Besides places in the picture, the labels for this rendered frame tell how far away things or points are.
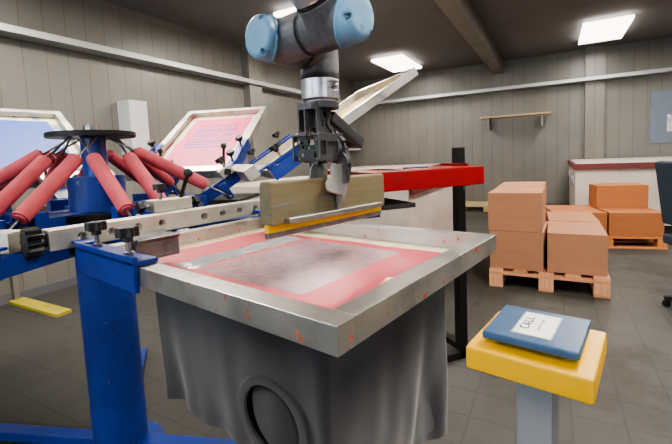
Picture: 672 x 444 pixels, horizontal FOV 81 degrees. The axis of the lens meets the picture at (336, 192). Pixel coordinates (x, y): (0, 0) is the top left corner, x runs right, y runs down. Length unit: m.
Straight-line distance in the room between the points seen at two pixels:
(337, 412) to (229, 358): 0.23
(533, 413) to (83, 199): 1.57
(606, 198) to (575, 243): 2.20
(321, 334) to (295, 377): 0.19
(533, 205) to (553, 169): 5.37
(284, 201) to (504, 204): 3.08
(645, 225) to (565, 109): 3.92
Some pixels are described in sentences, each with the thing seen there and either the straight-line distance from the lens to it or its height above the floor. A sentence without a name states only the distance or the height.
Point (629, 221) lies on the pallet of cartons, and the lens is 5.57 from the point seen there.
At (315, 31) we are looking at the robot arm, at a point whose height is 1.37.
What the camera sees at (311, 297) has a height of 0.96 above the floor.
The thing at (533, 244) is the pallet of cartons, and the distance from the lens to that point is 3.70.
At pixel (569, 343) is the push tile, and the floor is 0.97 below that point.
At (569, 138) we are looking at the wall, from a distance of 8.98.
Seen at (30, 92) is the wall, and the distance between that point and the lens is 4.79.
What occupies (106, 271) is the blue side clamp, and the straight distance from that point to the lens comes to 0.97.
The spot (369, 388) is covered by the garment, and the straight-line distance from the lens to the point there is 0.75.
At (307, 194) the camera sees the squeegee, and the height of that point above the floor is 1.12.
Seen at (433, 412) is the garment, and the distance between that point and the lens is 1.06.
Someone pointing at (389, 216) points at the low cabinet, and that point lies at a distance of 3.40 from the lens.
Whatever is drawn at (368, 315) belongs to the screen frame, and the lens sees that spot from 0.53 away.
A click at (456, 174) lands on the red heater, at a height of 1.07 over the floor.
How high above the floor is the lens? 1.18
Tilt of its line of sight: 5 degrees down
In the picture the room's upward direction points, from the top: 3 degrees counter-clockwise
